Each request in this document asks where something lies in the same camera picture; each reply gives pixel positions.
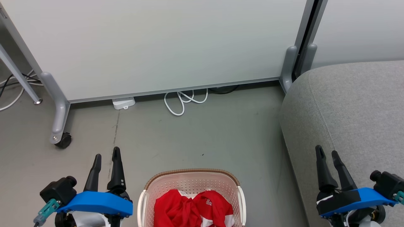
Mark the black caster wheel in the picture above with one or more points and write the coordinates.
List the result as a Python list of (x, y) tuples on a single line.
[(64, 141)]

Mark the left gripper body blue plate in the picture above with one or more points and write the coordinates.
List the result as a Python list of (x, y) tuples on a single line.
[(98, 203)]

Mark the white power adapter box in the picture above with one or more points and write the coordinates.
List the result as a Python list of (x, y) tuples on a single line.
[(123, 102)]

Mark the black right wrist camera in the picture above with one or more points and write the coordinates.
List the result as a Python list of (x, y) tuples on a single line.
[(388, 184)]

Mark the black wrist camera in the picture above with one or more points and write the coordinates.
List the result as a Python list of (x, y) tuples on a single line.
[(58, 189), (388, 184)]

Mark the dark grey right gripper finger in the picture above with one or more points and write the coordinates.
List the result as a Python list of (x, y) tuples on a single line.
[(323, 173), (344, 173)]

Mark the wide white partition panel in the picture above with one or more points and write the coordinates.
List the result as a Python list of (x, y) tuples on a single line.
[(157, 44)]

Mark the grey metal table leg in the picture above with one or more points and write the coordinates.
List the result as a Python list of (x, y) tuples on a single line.
[(19, 77)]

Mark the white plastic laundry basket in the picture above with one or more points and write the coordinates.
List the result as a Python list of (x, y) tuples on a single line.
[(189, 181)]

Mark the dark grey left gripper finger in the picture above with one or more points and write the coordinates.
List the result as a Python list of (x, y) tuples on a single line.
[(94, 176), (117, 173)]

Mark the red white garment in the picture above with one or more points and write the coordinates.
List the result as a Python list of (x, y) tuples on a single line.
[(186, 208)]

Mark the grey fabric sofa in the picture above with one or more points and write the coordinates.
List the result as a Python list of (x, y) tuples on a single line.
[(353, 110)]

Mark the grey partition foot with caster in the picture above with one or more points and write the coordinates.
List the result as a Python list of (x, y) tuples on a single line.
[(60, 110)]

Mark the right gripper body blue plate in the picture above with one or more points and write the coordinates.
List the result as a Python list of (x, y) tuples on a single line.
[(363, 197)]

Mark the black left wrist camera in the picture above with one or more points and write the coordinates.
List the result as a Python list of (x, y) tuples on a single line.
[(58, 189)]

